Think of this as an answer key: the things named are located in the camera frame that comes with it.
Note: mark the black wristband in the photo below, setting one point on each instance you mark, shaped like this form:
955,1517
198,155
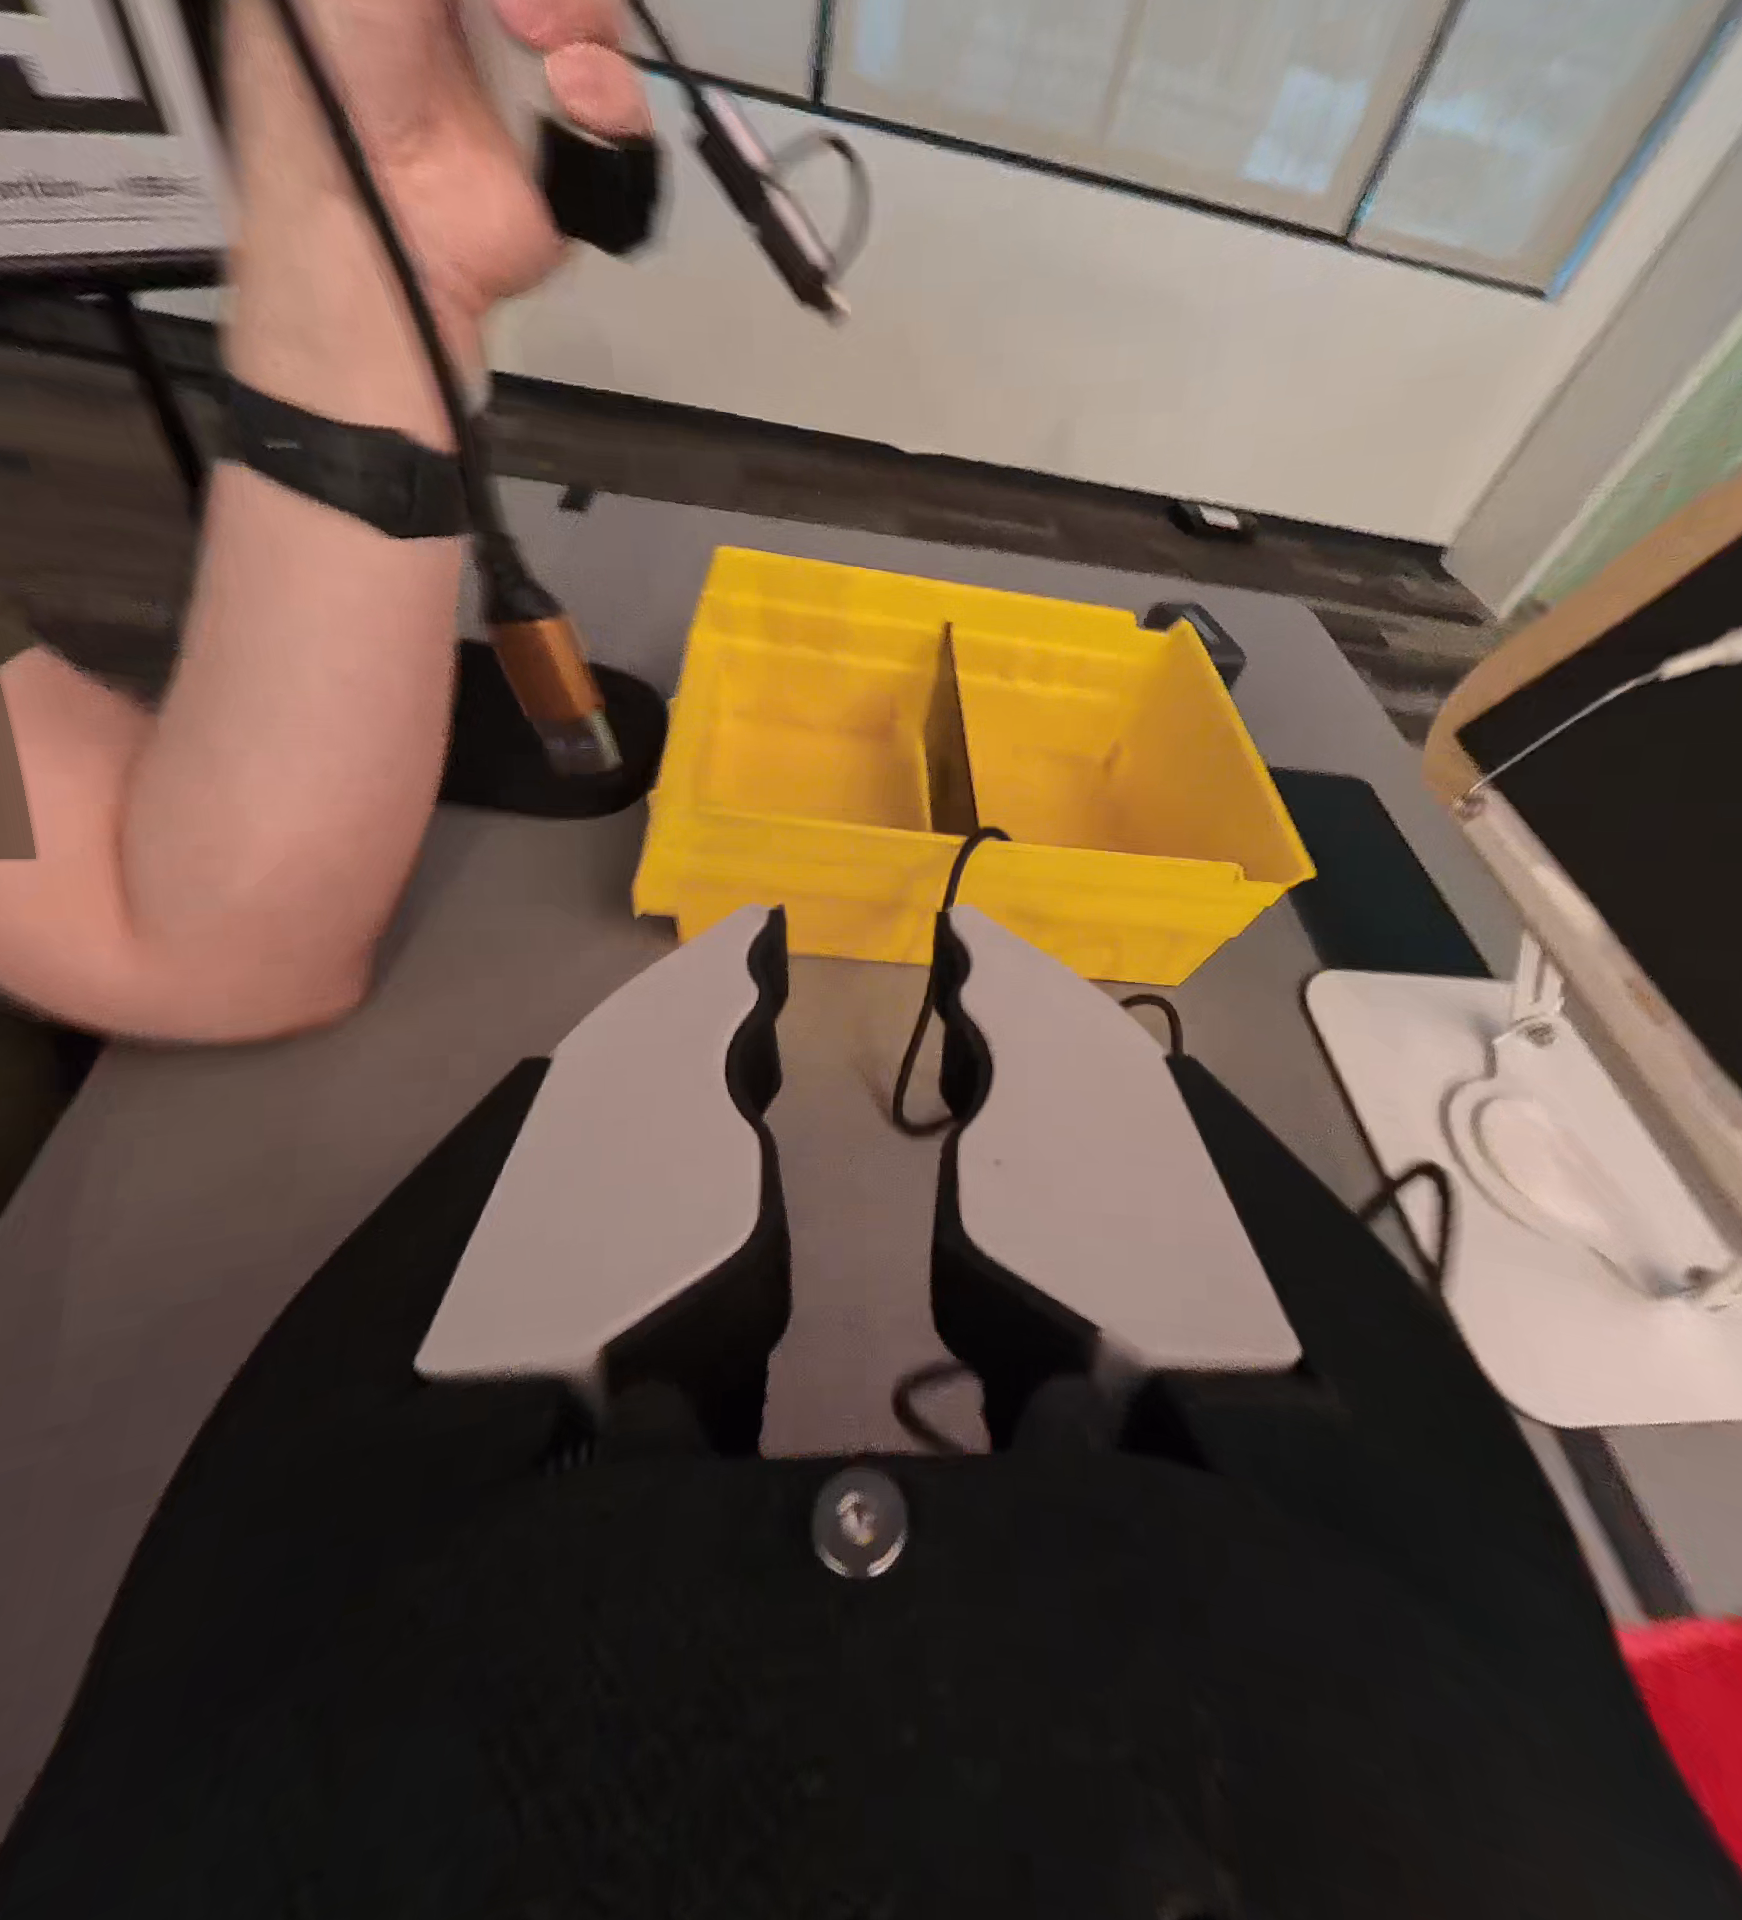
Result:
346,465

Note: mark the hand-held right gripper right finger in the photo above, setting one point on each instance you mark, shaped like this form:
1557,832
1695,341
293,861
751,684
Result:
1110,1200

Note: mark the black floor outlet box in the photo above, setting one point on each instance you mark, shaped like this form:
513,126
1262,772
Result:
1208,520

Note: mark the wood-framed board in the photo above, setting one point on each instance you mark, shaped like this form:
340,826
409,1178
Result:
1636,593

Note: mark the black bin divider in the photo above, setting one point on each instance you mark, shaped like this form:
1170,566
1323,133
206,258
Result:
946,734

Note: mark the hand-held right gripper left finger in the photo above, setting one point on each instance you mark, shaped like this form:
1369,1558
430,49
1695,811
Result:
617,1200

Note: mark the grey usb hub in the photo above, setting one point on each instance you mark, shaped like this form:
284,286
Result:
758,187

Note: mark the black rolling stand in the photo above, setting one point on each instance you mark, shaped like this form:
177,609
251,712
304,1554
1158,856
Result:
148,376

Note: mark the large gridded window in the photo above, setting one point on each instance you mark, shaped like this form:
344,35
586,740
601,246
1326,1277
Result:
1110,91

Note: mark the yellow plastic bin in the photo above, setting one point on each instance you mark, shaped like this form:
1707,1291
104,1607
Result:
1110,751

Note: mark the dark desk mat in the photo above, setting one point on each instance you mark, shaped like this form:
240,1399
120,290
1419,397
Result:
1380,885

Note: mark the person's left forearm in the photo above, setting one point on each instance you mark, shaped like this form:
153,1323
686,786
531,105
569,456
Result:
285,751

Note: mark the person's left hand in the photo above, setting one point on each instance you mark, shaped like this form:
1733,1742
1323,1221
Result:
361,225

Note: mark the black quilted pad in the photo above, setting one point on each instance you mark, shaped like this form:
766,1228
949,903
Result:
487,756

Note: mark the printed sign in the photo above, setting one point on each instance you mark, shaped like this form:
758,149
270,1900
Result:
60,121

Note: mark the small black box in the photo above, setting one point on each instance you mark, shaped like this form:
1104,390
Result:
1195,631

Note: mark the red plastic bin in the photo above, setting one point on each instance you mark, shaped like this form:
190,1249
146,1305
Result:
1740,1756

